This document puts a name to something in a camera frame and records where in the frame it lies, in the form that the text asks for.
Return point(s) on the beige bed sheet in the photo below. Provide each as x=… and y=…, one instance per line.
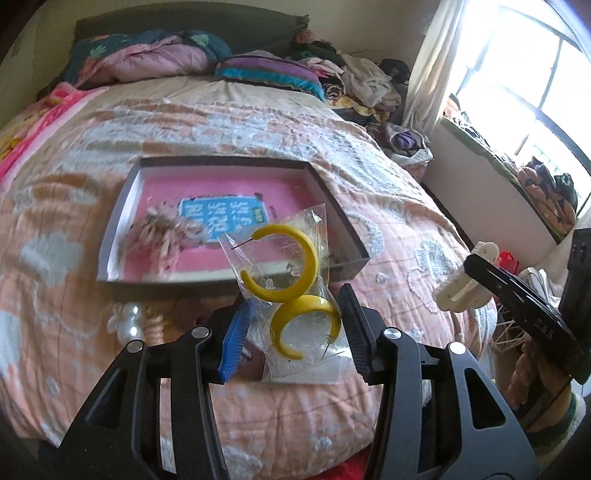
x=207, y=90

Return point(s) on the clear bag of yellow earrings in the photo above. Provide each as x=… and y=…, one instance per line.
x=309, y=249

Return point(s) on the clothes on window sill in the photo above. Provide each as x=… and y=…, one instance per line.
x=545, y=184

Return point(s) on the window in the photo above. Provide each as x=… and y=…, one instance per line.
x=508, y=69

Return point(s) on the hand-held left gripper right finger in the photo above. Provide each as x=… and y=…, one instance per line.
x=355, y=332

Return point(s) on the purple striped pillow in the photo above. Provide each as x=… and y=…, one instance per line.
x=268, y=71

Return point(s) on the pile of clothes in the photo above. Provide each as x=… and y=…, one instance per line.
x=369, y=78

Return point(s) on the white curtain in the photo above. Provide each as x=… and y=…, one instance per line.
x=434, y=69

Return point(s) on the red plastic bag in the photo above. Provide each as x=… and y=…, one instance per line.
x=508, y=261

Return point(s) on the pink-lined cardboard box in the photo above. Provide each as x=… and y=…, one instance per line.
x=152, y=194

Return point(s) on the pink printed blanket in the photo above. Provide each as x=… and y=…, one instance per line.
x=46, y=106

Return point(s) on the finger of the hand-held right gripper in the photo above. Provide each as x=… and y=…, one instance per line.
x=517, y=300

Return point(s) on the pearl hair clip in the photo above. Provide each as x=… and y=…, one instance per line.
x=131, y=318

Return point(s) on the person's right forearm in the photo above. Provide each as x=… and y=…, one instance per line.
x=549, y=415

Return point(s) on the pink and teal quilt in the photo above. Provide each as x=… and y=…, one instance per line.
x=157, y=60

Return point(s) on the basket of clothes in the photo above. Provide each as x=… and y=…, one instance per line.
x=406, y=143

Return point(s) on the cream hair claw clip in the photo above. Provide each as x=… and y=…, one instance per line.
x=461, y=295

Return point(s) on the dark green headboard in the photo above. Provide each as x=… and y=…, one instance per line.
x=184, y=21

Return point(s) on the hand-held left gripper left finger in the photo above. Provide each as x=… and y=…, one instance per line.
x=235, y=337

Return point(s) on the peach and white blanket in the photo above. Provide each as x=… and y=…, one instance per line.
x=69, y=300

